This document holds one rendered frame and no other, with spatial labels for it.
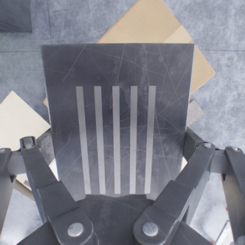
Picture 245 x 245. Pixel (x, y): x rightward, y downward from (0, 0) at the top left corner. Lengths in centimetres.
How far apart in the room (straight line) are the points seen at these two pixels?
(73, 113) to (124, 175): 8
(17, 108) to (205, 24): 141
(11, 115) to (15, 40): 77
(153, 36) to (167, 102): 41
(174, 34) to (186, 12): 100
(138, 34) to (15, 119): 78
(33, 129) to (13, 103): 16
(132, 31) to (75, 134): 43
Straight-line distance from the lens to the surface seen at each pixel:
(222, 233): 228
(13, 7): 144
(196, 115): 146
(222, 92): 168
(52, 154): 18
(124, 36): 55
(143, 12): 56
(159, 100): 16
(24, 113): 102
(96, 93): 15
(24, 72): 164
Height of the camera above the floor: 143
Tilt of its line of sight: 72 degrees down
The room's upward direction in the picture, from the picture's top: 179 degrees clockwise
